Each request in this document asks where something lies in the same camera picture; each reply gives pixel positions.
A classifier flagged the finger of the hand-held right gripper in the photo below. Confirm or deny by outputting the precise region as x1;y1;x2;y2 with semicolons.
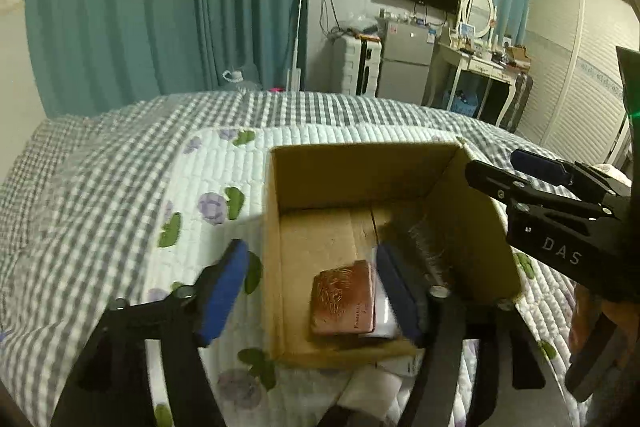
464;160;617;222
510;149;632;205

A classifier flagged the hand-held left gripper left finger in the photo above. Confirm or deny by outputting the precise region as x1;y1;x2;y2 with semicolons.
50;239;251;427

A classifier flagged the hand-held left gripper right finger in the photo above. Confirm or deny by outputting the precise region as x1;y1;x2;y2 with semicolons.
376;243;547;427

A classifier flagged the bristle brush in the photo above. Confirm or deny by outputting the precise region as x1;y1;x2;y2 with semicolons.
379;213;455;290

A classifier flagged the copper rectangular case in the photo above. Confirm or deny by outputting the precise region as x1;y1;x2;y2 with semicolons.
309;259;377;339

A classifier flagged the cardboard box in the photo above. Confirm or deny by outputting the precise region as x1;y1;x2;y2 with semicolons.
262;138;524;370

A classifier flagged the person's right hand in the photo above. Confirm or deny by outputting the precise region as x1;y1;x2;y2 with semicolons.
571;279;640;360

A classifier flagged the small white box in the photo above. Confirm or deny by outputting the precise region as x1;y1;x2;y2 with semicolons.
371;291;402;339

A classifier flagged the dark suitcase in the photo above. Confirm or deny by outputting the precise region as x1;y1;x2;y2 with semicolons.
499;73;535;134

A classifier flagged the blue storage basket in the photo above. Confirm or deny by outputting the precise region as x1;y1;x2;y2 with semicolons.
449;99;482;118

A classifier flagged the white folded packet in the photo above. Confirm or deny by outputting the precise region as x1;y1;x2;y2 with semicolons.
342;367;404;414

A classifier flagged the cream louvred wardrobe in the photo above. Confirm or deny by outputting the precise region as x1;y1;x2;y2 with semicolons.
519;0;637;164

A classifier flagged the white dressing table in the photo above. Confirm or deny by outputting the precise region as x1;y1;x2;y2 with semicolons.
421;38;522;128

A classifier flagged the dark flat panel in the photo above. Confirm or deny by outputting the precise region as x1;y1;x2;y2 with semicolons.
615;46;640;120

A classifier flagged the white floral quilt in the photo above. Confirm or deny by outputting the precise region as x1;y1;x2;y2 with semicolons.
144;123;581;427

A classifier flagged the silver fridge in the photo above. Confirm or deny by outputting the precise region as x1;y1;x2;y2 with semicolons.
376;17;437;104

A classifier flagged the oval white mirror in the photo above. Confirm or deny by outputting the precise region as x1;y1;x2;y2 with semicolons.
456;0;499;42

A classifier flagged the grey gingham bedsheet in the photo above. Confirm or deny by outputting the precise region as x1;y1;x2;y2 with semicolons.
0;90;566;427

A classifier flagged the white ribbed suitcase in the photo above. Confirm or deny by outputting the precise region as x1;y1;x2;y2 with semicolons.
331;34;384;98

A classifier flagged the white mop pole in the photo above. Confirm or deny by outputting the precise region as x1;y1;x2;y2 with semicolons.
285;0;306;92

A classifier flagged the wide teal curtain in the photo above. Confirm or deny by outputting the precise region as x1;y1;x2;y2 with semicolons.
22;0;312;118

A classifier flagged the black wall cable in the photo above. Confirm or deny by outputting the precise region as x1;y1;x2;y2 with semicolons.
319;0;343;38

